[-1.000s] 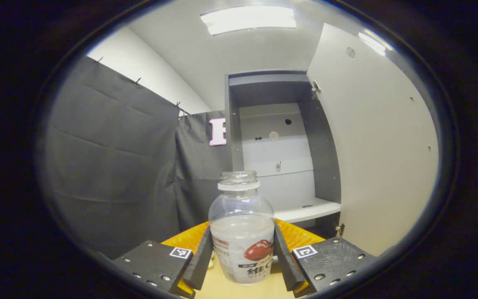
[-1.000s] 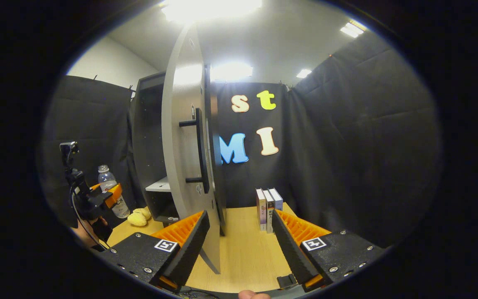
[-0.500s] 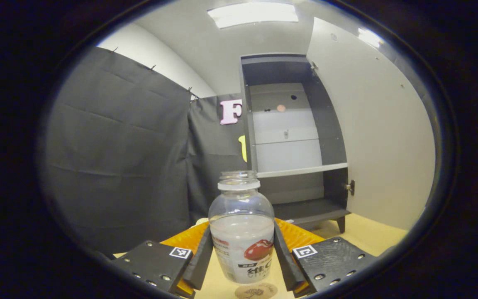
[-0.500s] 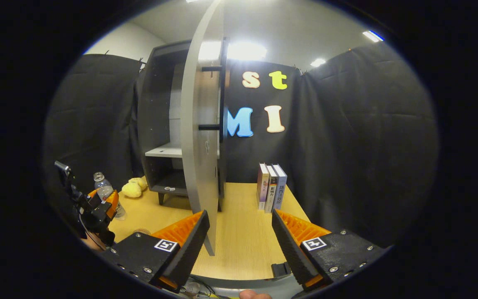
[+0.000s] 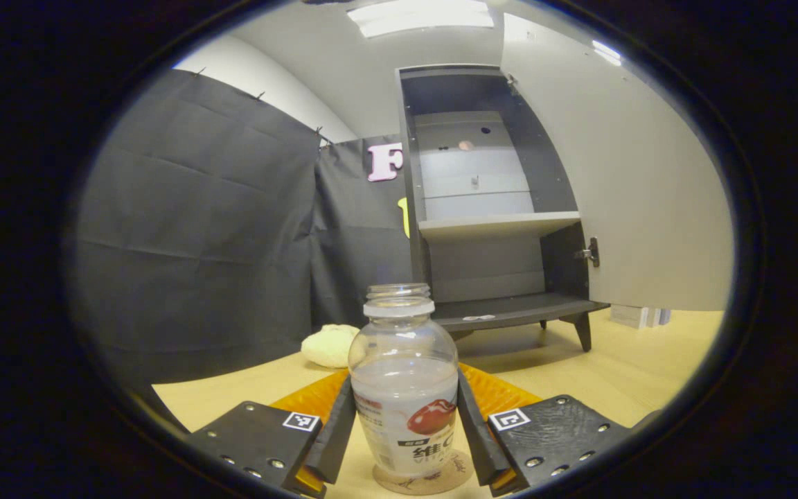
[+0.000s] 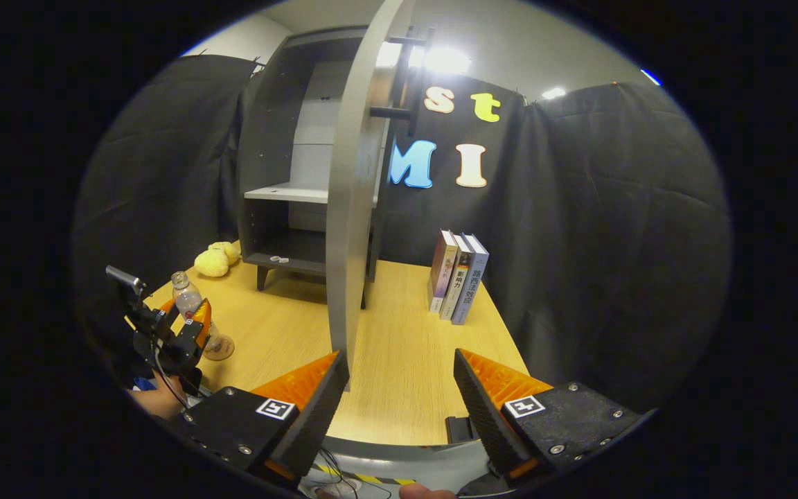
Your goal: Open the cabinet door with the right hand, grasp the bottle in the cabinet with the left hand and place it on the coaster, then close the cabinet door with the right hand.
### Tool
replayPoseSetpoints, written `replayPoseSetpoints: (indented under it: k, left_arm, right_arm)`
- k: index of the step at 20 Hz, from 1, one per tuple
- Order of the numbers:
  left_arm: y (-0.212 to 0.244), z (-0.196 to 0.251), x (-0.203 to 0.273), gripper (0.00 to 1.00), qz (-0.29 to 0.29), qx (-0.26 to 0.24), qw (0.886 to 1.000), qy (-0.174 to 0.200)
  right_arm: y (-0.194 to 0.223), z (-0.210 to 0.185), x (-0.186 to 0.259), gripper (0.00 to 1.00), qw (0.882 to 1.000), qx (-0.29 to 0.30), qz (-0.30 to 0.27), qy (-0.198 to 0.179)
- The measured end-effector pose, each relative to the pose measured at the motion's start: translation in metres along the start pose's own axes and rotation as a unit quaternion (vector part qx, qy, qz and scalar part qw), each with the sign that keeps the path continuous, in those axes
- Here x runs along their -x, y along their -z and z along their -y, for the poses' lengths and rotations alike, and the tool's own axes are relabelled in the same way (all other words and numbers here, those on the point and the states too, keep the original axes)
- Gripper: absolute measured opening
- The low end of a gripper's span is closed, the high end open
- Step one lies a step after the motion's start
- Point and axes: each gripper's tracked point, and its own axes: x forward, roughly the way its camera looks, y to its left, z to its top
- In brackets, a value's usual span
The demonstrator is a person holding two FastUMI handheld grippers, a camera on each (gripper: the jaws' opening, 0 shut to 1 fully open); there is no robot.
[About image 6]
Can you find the large ceiling light panel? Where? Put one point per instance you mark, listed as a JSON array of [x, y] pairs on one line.
[[433, 59]]

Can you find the small black box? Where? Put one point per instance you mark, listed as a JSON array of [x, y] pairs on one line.
[[460, 430]]

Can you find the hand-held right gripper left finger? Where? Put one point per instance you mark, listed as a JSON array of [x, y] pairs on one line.
[[316, 409]]

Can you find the grey cabinet door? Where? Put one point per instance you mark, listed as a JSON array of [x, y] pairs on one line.
[[354, 208]]

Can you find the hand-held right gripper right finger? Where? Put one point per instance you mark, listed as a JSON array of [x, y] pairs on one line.
[[482, 409]]

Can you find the blue grey book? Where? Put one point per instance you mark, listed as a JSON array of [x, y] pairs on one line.
[[474, 284]]

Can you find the yellow plush toy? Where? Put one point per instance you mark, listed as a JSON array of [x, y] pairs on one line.
[[212, 263]]

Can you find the dark grey cabinet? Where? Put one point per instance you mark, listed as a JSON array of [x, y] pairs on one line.
[[267, 125]]

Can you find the clear plastic bottle red label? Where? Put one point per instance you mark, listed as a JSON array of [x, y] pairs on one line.
[[185, 298]]

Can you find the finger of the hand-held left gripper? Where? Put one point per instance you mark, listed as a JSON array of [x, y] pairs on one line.
[[203, 319], [165, 305]]

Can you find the round brown coaster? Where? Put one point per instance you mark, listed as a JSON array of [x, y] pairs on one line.
[[226, 350]]

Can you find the black backdrop cloth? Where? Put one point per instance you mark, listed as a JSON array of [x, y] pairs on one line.
[[614, 208]]

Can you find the long ceiling light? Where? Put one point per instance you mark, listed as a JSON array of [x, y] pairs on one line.
[[651, 76]]

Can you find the small ceiling light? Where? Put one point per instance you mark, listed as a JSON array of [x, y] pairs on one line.
[[553, 92]]

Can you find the maroon book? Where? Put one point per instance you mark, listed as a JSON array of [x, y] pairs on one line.
[[442, 270]]

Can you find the beige book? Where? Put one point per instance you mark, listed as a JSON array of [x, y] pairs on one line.
[[460, 277]]

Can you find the yellow black hazard tape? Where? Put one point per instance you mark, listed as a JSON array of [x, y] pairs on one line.
[[371, 478]]

